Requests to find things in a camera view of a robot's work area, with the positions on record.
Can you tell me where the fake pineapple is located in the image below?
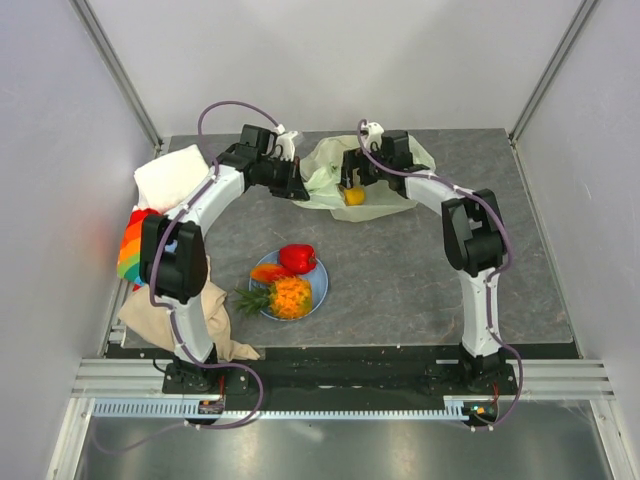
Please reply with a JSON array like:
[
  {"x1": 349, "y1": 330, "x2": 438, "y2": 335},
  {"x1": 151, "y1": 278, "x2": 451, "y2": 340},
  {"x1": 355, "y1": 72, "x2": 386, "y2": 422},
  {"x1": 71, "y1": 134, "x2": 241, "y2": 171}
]
[{"x1": 235, "y1": 276, "x2": 313, "y2": 320}]

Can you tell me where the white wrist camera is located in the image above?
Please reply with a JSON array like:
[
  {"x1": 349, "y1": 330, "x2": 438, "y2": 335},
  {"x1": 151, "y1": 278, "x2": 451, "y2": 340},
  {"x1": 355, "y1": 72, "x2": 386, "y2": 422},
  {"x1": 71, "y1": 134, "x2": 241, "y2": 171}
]
[
  {"x1": 357, "y1": 119, "x2": 384, "y2": 152},
  {"x1": 274, "y1": 124, "x2": 303, "y2": 162}
]

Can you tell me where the left aluminium corner post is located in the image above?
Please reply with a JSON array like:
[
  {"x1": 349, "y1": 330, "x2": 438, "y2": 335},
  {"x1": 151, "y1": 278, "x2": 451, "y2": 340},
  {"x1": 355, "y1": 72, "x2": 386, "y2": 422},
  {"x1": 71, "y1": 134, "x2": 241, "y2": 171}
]
[{"x1": 70, "y1": 0, "x2": 163, "y2": 154}]

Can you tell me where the grey slotted cable duct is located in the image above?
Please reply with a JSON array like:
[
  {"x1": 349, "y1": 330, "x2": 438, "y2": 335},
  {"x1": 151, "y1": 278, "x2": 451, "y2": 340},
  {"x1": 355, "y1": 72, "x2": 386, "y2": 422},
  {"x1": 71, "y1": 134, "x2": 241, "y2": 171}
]
[{"x1": 92, "y1": 398, "x2": 491, "y2": 421}]

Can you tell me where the blue plastic plate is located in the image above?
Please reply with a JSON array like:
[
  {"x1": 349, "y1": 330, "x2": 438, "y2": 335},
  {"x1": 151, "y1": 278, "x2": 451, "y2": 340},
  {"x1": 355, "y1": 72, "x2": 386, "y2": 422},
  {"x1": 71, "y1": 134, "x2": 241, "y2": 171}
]
[{"x1": 248, "y1": 250, "x2": 329, "y2": 322}]

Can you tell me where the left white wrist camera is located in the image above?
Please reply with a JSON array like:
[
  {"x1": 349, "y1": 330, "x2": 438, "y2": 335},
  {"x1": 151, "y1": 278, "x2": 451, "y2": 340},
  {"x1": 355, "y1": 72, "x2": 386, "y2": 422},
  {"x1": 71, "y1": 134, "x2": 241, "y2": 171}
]
[{"x1": 274, "y1": 124, "x2": 303, "y2": 162}]

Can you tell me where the aluminium corner post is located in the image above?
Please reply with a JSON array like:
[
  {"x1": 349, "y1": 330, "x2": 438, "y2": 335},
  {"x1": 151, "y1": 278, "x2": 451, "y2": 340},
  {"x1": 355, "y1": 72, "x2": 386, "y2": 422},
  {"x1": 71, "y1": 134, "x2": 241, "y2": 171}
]
[
  {"x1": 508, "y1": 0, "x2": 600, "y2": 147},
  {"x1": 70, "y1": 0, "x2": 163, "y2": 154}
]

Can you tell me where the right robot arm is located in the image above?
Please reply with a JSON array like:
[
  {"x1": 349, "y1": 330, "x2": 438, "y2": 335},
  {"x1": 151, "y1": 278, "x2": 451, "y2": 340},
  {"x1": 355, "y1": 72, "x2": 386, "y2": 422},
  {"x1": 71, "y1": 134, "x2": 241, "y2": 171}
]
[{"x1": 340, "y1": 120, "x2": 509, "y2": 394}]

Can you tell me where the red fake apple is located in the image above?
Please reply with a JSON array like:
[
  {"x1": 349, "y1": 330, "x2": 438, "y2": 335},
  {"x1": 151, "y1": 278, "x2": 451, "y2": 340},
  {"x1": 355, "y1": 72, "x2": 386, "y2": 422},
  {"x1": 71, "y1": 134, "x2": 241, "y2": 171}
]
[{"x1": 278, "y1": 244, "x2": 317, "y2": 274}]

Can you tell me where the right aluminium corner post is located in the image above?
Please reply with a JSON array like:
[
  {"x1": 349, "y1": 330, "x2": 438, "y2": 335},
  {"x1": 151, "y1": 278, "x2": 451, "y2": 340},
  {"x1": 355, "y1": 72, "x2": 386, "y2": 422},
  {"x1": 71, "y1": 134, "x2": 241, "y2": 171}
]
[{"x1": 508, "y1": 0, "x2": 600, "y2": 147}]

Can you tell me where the small orange fake fruit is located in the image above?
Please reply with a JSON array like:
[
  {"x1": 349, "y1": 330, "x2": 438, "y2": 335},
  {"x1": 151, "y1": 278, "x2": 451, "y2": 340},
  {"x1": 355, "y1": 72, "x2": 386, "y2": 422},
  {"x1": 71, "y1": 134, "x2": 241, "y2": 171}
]
[{"x1": 343, "y1": 187, "x2": 366, "y2": 206}]

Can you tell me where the beige crumpled cloth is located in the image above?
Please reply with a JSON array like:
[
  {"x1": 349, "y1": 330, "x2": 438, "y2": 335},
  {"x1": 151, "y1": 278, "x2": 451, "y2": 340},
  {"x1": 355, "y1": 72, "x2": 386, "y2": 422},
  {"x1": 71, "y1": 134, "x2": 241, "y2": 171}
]
[{"x1": 118, "y1": 279, "x2": 260, "y2": 361}]

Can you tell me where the rainbow striped cloth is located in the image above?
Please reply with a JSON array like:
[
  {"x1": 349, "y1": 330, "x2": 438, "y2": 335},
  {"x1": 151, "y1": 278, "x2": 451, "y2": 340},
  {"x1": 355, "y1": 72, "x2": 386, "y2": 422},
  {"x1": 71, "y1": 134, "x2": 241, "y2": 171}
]
[{"x1": 116, "y1": 208, "x2": 159, "y2": 291}]

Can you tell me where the red yellow fake mango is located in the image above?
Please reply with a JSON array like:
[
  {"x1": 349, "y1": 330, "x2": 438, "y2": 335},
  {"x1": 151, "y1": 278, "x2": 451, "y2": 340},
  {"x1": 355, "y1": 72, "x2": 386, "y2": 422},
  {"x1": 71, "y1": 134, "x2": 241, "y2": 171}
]
[{"x1": 250, "y1": 263, "x2": 294, "y2": 285}]

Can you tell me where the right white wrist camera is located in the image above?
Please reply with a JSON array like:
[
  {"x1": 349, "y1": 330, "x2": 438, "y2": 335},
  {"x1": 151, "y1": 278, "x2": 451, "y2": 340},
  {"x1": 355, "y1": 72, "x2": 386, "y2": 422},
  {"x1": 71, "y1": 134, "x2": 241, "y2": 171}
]
[{"x1": 357, "y1": 119, "x2": 384, "y2": 152}]

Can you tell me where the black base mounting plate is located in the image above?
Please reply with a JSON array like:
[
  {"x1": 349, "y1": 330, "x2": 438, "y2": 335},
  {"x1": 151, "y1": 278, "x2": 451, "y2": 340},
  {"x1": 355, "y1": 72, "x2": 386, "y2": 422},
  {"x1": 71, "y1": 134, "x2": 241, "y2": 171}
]
[{"x1": 162, "y1": 344, "x2": 526, "y2": 431}]

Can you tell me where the pale green plastic bag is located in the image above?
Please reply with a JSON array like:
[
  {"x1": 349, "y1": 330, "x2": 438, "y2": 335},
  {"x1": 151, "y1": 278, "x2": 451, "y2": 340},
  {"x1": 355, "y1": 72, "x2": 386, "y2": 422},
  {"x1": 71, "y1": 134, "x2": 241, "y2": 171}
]
[{"x1": 295, "y1": 135, "x2": 417, "y2": 222}]

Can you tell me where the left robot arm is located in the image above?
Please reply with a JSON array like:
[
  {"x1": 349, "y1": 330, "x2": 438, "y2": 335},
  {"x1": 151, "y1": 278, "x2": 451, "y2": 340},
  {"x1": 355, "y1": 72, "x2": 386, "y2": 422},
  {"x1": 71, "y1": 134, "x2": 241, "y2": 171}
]
[{"x1": 140, "y1": 125, "x2": 310, "y2": 393}]

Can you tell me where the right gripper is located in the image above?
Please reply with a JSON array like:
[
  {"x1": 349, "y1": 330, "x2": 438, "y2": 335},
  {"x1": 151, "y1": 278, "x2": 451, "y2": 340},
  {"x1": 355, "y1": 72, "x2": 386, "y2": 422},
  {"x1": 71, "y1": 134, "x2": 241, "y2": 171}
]
[{"x1": 334, "y1": 141, "x2": 391, "y2": 190}]

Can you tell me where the white folded towel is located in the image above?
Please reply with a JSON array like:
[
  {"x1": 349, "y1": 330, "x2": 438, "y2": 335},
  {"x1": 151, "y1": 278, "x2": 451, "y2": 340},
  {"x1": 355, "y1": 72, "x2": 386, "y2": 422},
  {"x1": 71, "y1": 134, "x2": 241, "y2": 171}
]
[{"x1": 134, "y1": 144, "x2": 209, "y2": 213}]

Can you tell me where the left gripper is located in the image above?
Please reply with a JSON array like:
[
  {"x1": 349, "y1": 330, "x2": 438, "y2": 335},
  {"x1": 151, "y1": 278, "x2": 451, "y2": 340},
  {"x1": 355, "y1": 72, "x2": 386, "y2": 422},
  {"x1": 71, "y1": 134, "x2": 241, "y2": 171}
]
[{"x1": 258, "y1": 156, "x2": 310, "y2": 203}]

